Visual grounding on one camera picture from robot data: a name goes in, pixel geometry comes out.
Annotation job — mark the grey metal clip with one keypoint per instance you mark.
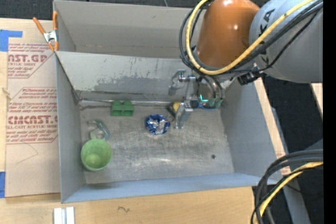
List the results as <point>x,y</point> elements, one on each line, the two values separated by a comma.
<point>101,129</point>

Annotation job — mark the blue crumpled foil wrapper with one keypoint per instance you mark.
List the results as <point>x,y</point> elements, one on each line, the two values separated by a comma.
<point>157,124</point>

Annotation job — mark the yellow and black small object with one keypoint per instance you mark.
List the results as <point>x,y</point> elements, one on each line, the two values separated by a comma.
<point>175,106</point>

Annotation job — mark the green toy brick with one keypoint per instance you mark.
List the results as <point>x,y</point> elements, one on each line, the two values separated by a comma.
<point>122,108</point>

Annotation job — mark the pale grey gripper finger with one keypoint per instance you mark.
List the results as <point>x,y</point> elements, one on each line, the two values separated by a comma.
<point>183,114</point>
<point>176,84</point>

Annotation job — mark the black cylinder on white bracket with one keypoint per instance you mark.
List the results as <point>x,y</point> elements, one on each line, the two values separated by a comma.
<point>248,78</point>

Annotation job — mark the grey metal bin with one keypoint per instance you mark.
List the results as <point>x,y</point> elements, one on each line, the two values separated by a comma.
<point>157,154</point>

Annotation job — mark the green plastic cup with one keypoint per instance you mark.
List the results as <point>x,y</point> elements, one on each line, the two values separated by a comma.
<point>95,154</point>

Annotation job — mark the brown cardboard board, red print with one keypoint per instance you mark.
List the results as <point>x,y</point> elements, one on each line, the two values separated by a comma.
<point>31,102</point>

